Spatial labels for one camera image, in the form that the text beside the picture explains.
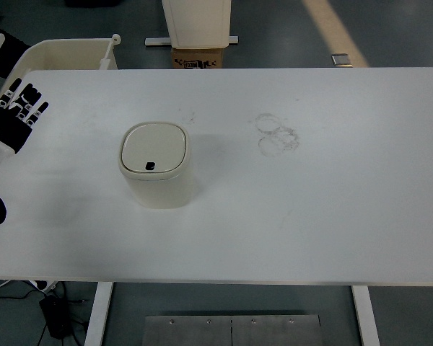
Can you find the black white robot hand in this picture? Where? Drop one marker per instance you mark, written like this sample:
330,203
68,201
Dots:
19,112

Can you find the brown cardboard box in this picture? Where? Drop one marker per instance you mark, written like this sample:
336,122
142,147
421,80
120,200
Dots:
197,58

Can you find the white table leg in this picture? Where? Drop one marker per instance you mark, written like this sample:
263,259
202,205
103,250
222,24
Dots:
365,316
99,314

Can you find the black power adapter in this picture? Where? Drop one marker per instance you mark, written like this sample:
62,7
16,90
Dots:
56,314

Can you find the white left table leg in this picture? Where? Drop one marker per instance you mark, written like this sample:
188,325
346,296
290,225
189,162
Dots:
99,314

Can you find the cream lidded trash can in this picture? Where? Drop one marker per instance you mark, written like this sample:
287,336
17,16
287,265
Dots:
155,160

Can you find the white right table leg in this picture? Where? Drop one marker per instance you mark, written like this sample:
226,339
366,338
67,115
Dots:
365,316

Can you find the grey floor plate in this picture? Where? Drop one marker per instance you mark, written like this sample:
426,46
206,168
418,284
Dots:
341,60

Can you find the white metal base bar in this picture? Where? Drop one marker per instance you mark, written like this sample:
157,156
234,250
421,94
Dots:
166,41

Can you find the cream plastic bin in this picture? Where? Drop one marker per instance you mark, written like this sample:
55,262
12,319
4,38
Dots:
65,54

